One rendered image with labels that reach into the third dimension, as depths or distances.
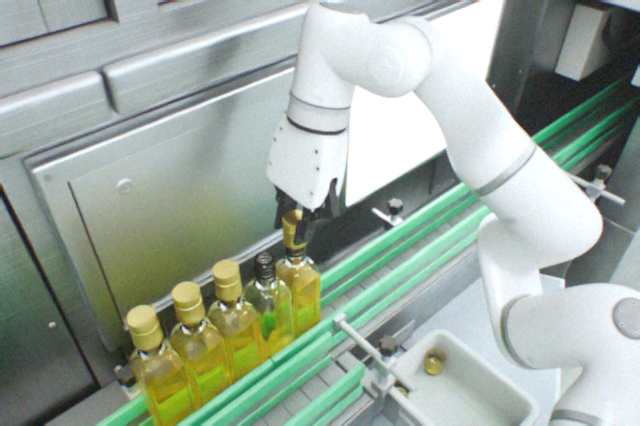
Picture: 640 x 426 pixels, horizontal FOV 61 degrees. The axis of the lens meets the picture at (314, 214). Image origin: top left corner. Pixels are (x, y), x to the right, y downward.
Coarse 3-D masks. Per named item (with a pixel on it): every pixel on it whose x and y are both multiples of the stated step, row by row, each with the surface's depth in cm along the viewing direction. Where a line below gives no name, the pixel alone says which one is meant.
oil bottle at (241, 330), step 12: (216, 300) 74; (216, 312) 73; (228, 312) 72; (240, 312) 72; (252, 312) 73; (216, 324) 73; (228, 324) 72; (240, 324) 73; (252, 324) 74; (228, 336) 72; (240, 336) 74; (252, 336) 76; (228, 348) 74; (240, 348) 75; (252, 348) 77; (228, 360) 77; (240, 360) 77; (252, 360) 79; (240, 372) 79
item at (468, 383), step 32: (416, 352) 97; (448, 352) 101; (416, 384) 100; (448, 384) 100; (480, 384) 98; (512, 384) 92; (416, 416) 88; (448, 416) 95; (480, 416) 95; (512, 416) 94
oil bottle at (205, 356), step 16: (208, 320) 72; (176, 336) 70; (192, 336) 69; (208, 336) 70; (192, 352) 69; (208, 352) 71; (224, 352) 73; (192, 368) 71; (208, 368) 73; (224, 368) 75; (192, 384) 74; (208, 384) 75; (224, 384) 78; (208, 400) 77
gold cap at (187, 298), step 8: (176, 288) 66; (184, 288) 66; (192, 288) 66; (176, 296) 65; (184, 296) 65; (192, 296) 65; (200, 296) 66; (176, 304) 65; (184, 304) 65; (192, 304) 65; (200, 304) 67; (176, 312) 67; (184, 312) 66; (192, 312) 66; (200, 312) 67; (184, 320) 67; (192, 320) 67
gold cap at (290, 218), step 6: (294, 210) 75; (300, 210) 75; (288, 216) 74; (294, 216) 74; (300, 216) 74; (288, 222) 73; (294, 222) 73; (288, 228) 73; (294, 228) 73; (288, 234) 74; (288, 240) 74; (288, 246) 75; (294, 246) 75; (300, 246) 75
